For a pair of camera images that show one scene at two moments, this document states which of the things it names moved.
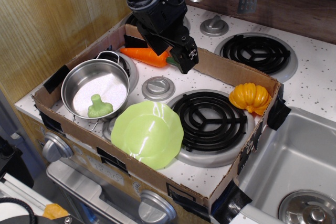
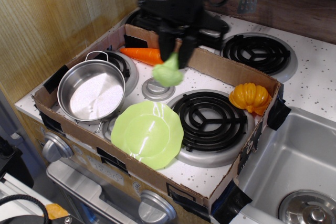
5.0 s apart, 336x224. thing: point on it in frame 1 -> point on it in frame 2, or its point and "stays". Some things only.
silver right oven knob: x=154 y=209 stays
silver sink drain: x=307 y=207 stays
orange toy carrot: x=148 y=56 stays
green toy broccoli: x=98 y=108 -> x=168 y=74
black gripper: x=160 y=12 -> x=183 y=10
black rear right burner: x=262 y=53 stays
